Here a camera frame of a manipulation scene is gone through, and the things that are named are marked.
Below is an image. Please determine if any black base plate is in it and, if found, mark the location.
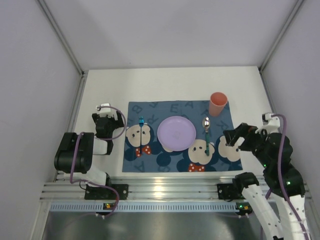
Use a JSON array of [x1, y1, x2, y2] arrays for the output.
[[216, 183, 245, 202], [84, 184, 129, 200]]

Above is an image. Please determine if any aluminium mounting rail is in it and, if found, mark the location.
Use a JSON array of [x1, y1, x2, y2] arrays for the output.
[[40, 176, 232, 202]]

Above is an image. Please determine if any right aluminium frame post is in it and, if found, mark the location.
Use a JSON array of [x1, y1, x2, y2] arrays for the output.
[[258, 0, 306, 74]]

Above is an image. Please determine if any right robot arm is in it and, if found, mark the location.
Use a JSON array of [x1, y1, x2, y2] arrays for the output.
[[223, 118, 311, 240]]

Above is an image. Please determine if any perforated cable duct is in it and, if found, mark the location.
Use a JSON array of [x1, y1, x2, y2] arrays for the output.
[[50, 201, 251, 213]]

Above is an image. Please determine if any aluminium frame post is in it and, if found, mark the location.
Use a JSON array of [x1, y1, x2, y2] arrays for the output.
[[35, 0, 84, 76], [258, 0, 306, 74]]

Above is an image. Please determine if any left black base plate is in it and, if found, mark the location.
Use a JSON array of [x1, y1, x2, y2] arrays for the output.
[[84, 184, 129, 200]]

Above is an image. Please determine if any blue metallic fork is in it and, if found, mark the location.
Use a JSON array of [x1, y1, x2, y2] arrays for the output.
[[139, 116, 145, 154]]

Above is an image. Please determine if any silver spoon green handle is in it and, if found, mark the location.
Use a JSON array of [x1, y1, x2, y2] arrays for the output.
[[202, 116, 211, 156]]

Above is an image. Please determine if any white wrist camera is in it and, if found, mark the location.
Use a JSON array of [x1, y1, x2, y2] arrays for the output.
[[96, 103, 118, 120], [255, 112, 281, 134]]

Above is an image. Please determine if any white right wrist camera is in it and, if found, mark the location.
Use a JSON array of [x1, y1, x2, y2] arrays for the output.
[[255, 112, 281, 134]]

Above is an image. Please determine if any purple plastic plate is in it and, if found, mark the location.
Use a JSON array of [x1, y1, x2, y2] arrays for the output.
[[157, 116, 197, 152]]

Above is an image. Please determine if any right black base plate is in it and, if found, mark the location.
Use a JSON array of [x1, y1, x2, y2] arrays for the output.
[[216, 183, 245, 202]]

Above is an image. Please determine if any blue cartoon placemat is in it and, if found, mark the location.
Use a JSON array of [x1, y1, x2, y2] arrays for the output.
[[122, 100, 243, 173]]

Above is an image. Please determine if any left aluminium frame post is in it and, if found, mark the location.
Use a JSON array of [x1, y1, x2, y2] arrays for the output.
[[35, 0, 84, 76]]

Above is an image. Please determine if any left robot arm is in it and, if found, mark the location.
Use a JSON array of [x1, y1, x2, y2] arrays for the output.
[[54, 111, 126, 188]]

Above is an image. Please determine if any salmon plastic cup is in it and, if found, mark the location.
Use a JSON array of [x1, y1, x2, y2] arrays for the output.
[[208, 92, 228, 117]]

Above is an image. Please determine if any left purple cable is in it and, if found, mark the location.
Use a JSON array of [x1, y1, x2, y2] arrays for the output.
[[69, 105, 127, 218]]

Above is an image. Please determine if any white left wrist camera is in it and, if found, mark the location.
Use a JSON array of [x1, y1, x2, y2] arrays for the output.
[[96, 103, 118, 120]]

